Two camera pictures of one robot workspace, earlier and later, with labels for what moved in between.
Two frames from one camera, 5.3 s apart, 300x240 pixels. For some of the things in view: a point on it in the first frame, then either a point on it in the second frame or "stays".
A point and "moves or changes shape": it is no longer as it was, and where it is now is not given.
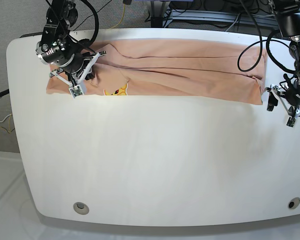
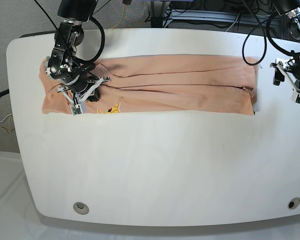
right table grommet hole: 294,203 stays
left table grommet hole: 81,208 stays
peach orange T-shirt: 221,69 moves or changes shape
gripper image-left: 75,64 to 83,84
